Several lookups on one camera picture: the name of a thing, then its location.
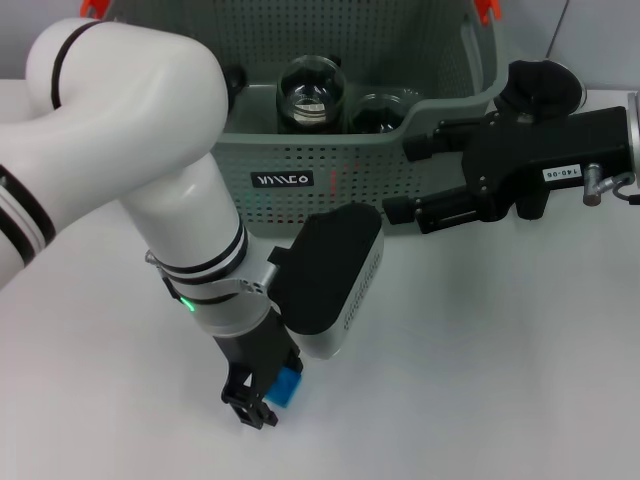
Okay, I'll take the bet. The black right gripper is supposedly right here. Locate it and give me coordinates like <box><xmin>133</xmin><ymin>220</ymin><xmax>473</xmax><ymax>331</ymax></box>
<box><xmin>382</xmin><ymin>104</ymin><xmax>631</xmax><ymax>236</ymax></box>

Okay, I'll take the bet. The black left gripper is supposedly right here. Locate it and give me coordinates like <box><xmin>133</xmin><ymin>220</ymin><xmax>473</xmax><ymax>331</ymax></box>
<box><xmin>213</xmin><ymin>306</ymin><xmax>305</xmax><ymax>431</ymax></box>

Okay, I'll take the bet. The blue square toy brick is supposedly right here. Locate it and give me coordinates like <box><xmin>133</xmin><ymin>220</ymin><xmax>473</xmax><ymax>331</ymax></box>
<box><xmin>264</xmin><ymin>367</ymin><xmax>305</xmax><ymax>410</ymax></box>

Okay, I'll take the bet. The glass teacup black handle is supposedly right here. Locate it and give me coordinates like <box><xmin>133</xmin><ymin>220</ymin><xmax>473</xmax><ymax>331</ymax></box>
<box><xmin>349</xmin><ymin>92</ymin><xmax>416</xmax><ymax>135</ymax></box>
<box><xmin>277</xmin><ymin>99</ymin><xmax>347</xmax><ymax>135</ymax></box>

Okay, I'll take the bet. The round glass jar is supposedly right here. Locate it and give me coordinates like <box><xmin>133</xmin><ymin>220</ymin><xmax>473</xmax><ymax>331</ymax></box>
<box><xmin>276</xmin><ymin>53</ymin><xmax>347</xmax><ymax>119</ymax></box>

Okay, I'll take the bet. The grey-green perforated storage bin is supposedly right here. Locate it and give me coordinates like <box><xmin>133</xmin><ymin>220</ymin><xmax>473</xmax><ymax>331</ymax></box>
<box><xmin>74</xmin><ymin>0</ymin><xmax>507</xmax><ymax>240</ymax></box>

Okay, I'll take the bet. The black bin logo label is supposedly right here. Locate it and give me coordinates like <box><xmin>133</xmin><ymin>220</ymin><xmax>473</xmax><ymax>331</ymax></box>
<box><xmin>252</xmin><ymin>170</ymin><xmax>315</xmax><ymax>191</ymax></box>

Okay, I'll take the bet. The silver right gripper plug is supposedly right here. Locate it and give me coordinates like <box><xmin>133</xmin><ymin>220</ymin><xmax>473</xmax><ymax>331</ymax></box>
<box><xmin>581</xmin><ymin>161</ymin><xmax>632</xmax><ymax>207</ymax></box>

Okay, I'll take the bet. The black clay teapot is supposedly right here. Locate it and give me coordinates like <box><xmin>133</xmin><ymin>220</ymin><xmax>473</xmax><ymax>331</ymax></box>
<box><xmin>223</xmin><ymin>63</ymin><xmax>248</xmax><ymax>107</ymax></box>

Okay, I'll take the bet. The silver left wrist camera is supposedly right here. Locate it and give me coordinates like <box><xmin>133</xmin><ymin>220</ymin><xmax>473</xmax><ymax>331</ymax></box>
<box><xmin>267</xmin><ymin>202</ymin><xmax>386</xmax><ymax>362</ymax></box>

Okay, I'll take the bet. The glass pitcher black lid handle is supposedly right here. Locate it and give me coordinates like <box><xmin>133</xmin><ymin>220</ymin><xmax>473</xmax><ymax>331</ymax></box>
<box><xmin>467</xmin><ymin>58</ymin><xmax>587</xmax><ymax>222</ymax></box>

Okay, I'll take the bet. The left arm cable with plug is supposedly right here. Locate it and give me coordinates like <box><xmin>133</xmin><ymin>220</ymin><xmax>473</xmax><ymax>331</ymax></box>
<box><xmin>143</xmin><ymin>251</ymin><xmax>182</xmax><ymax>302</ymax></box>

